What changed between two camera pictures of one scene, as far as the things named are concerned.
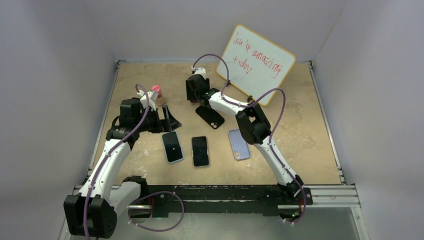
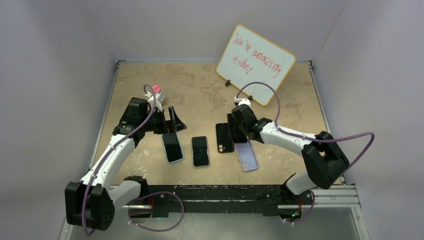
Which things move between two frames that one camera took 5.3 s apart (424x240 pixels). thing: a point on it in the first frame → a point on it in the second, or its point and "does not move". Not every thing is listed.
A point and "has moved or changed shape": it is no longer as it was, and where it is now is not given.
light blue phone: [173, 150] does not move
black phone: [200, 157] does not move
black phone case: [211, 117] → [224, 143]
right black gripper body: [191, 95] → [243, 128]
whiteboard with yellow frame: [256, 64] does not move
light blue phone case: [172, 147] does not move
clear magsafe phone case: [200, 154] does not move
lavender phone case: [241, 148] has moved or changed shape
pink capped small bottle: [160, 100] does not move
